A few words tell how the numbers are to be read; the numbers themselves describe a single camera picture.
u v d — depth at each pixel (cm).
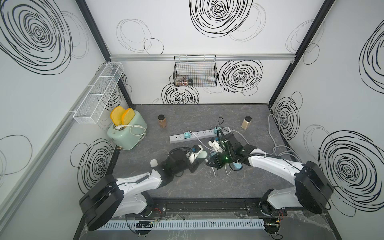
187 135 94
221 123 97
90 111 71
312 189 42
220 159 71
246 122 99
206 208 75
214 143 77
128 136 87
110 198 41
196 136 99
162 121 100
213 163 72
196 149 67
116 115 87
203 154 77
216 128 96
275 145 96
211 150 84
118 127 85
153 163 86
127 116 85
